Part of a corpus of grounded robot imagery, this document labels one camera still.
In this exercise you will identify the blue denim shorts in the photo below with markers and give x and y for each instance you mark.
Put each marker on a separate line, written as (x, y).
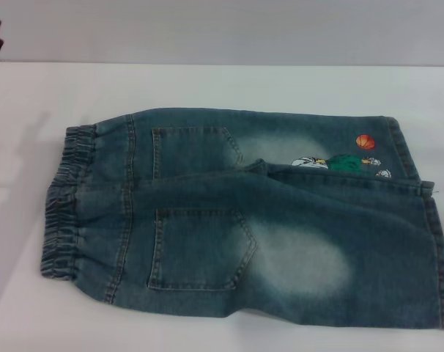
(280, 227)

